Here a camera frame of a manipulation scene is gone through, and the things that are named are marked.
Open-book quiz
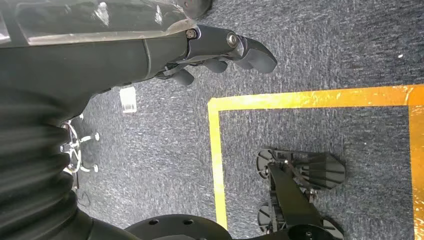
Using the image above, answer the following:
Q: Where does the white floor label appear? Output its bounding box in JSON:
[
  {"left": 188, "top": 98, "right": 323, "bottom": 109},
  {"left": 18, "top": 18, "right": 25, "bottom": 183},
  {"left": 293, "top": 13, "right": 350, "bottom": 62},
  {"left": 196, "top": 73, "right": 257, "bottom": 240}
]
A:
[{"left": 119, "top": 86, "right": 138, "bottom": 114}]

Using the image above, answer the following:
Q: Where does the chrome office chair base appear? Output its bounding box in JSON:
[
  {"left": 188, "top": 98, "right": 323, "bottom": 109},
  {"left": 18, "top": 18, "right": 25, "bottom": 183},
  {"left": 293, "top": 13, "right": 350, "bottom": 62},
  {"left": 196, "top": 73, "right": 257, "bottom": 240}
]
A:
[{"left": 60, "top": 113, "right": 101, "bottom": 194}]

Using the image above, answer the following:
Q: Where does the black rounded object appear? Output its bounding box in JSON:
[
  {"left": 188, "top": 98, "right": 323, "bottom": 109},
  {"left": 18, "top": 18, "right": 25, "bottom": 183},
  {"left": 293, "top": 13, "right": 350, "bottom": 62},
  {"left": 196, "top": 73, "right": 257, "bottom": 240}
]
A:
[{"left": 177, "top": 0, "right": 214, "bottom": 20}]

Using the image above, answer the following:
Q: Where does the yellow floor tape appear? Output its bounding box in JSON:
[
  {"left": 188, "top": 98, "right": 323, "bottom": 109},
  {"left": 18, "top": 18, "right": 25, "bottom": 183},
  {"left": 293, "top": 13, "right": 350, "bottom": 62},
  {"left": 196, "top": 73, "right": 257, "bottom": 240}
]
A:
[{"left": 207, "top": 84, "right": 424, "bottom": 240}]

